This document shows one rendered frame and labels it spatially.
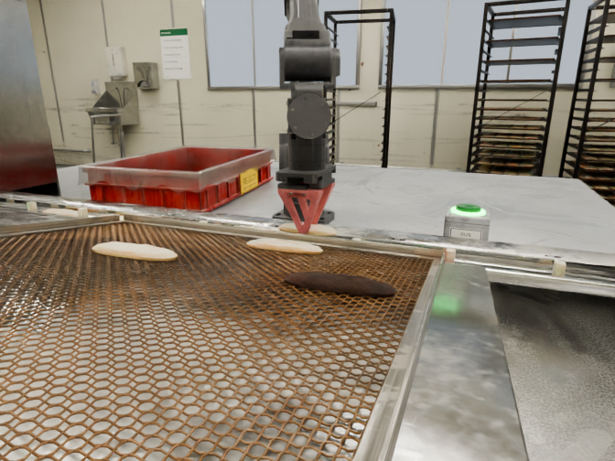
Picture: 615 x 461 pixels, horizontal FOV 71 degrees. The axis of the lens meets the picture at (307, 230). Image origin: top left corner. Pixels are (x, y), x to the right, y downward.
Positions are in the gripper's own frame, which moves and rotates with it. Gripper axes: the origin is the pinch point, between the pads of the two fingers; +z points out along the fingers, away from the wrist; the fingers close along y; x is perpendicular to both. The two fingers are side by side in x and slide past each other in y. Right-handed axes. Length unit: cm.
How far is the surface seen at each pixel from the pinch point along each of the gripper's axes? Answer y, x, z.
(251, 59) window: -440, -234, -65
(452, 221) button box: -9.7, 21.8, 0.0
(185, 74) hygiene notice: -441, -330, -50
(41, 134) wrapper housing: -20, -80, -11
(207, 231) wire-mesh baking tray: 10.3, -11.9, -0.6
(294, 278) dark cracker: 30.1, 9.9, -4.4
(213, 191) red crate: -25.0, -33.1, 1.7
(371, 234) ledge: -5.7, 9.2, 2.4
